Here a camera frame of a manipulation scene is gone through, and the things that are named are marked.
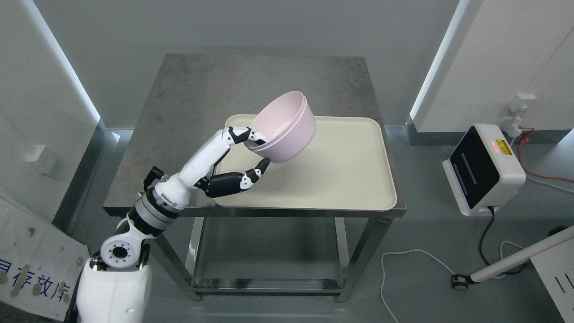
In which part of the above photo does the white stand leg with wheel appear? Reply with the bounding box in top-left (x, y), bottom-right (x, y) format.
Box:
top-left (451, 226), bottom-right (574, 290)

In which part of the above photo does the white sign board blue text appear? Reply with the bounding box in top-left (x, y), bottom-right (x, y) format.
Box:
top-left (0, 198), bottom-right (89, 321)

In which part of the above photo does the white black box device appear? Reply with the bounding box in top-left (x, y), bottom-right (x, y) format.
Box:
top-left (442, 123), bottom-right (526, 217)

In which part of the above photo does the black power cable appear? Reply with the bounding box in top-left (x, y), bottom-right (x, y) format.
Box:
top-left (478, 205), bottom-right (524, 273)

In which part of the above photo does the white wall switch box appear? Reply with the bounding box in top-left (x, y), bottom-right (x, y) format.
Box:
top-left (25, 144), bottom-right (59, 175)

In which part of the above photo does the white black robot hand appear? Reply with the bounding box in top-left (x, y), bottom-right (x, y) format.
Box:
top-left (164, 127), bottom-right (270, 198)

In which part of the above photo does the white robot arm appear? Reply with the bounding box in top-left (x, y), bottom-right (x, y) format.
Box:
top-left (75, 165), bottom-right (209, 323)

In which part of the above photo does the white wall socket plug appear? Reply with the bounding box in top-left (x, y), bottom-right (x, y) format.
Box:
top-left (502, 93), bottom-right (537, 138)

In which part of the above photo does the steel table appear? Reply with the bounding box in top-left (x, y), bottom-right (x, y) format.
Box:
top-left (103, 53), bottom-right (407, 302)

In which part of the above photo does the beige plastic tray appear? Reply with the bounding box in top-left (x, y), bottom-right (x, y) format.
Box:
top-left (215, 116), bottom-right (397, 211)

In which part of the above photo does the orange cable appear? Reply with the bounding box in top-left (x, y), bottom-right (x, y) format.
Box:
top-left (516, 127), bottom-right (574, 183)

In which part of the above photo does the white cable on floor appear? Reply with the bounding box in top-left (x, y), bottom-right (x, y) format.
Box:
top-left (380, 240), bottom-right (525, 323)

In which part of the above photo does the pink bowl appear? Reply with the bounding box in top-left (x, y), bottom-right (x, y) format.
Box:
top-left (245, 91), bottom-right (316, 150)
top-left (244, 91), bottom-right (317, 163)

